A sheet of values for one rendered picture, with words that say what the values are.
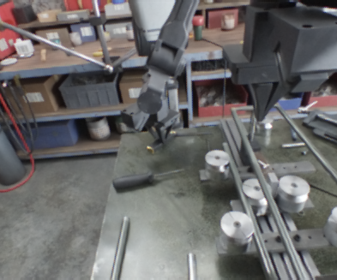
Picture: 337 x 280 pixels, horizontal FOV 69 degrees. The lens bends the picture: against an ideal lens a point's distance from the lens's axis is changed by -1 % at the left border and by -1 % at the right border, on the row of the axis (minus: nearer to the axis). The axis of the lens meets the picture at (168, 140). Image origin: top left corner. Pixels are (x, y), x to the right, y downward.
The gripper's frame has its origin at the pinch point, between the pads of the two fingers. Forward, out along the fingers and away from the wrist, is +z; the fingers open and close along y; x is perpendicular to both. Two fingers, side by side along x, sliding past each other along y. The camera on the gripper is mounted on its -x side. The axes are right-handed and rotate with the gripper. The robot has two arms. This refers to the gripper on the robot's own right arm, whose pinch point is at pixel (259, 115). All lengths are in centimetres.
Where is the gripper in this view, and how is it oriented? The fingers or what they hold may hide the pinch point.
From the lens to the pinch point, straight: 37.2
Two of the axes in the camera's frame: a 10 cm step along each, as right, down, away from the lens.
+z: 0.9, 7.9, 6.1
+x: -0.1, -6.1, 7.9
